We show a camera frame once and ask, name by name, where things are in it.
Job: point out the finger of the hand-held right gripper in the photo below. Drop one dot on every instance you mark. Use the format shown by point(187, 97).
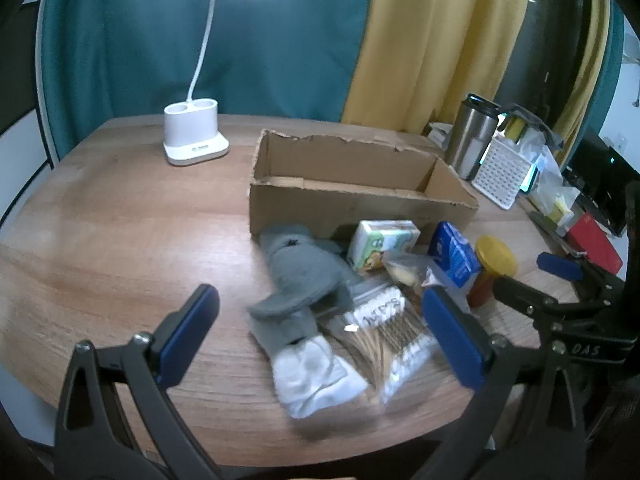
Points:
point(525, 297)
point(560, 266)

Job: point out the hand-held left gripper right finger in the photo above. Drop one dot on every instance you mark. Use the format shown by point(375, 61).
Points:
point(450, 335)

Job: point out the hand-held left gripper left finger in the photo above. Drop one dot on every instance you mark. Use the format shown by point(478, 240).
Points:
point(192, 325)

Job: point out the jar with yellow lid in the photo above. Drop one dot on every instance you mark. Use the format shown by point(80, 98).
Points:
point(495, 260)

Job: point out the clear bag of cotton swabs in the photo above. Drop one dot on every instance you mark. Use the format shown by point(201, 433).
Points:
point(380, 330)

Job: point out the clear snack bag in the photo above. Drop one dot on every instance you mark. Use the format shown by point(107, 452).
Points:
point(407, 270)

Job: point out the blue tissue packet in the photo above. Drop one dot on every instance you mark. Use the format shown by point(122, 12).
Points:
point(457, 255)

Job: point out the small green white carton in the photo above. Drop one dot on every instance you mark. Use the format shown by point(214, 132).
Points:
point(380, 242)

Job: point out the grey and white sock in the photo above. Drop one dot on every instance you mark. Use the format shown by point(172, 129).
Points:
point(300, 280)

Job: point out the cardboard box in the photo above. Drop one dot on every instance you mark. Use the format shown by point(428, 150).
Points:
point(320, 205)

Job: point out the red box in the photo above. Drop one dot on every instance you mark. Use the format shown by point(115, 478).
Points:
point(597, 242)

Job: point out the yellow notepad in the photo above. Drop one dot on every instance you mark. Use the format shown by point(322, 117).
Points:
point(560, 210)

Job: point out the lit screen device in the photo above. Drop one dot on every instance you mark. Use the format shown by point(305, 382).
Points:
point(530, 180)

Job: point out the black device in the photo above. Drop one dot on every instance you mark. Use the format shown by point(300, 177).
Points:
point(595, 180)

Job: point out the white plastic bag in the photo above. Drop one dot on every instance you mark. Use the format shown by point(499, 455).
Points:
point(547, 172)

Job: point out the white perforated basket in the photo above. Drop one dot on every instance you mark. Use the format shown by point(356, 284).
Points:
point(500, 175)

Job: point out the yellow sponge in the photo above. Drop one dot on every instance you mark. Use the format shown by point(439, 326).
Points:
point(515, 127)

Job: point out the stainless steel tumbler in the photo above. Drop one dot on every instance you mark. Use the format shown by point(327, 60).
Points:
point(470, 135)

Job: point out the small white box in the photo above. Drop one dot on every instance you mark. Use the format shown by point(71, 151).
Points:
point(441, 135)

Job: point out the white desk lamp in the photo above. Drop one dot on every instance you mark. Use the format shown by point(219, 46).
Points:
point(195, 135)

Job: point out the dark grey curtain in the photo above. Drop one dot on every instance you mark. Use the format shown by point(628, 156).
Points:
point(555, 30)

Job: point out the yellow curtain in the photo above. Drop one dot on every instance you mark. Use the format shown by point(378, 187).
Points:
point(430, 45)

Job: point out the teal curtain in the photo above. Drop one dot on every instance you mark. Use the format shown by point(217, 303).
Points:
point(200, 35)

